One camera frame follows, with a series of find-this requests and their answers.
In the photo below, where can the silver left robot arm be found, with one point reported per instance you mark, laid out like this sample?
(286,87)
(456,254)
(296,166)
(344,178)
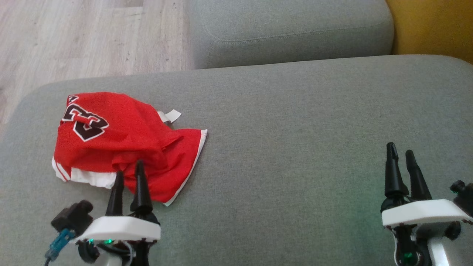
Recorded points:
(111,262)

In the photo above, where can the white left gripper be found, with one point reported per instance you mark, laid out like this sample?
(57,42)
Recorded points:
(122,229)

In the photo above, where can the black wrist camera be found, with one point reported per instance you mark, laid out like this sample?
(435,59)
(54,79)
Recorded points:
(465,195)
(72,218)

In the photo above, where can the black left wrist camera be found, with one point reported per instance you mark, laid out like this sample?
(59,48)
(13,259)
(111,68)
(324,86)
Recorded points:
(72,218)

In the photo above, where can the mustard yellow cushion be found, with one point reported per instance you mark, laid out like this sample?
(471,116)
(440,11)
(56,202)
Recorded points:
(436,26)

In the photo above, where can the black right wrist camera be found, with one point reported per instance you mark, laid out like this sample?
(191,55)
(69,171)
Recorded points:
(465,195)

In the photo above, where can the grey fabric sofa section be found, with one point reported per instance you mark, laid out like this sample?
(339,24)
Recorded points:
(288,29)

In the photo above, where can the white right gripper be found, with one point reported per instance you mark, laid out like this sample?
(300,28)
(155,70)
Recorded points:
(421,214)

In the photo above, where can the red basketball jersey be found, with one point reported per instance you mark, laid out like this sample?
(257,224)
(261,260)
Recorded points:
(111,125)

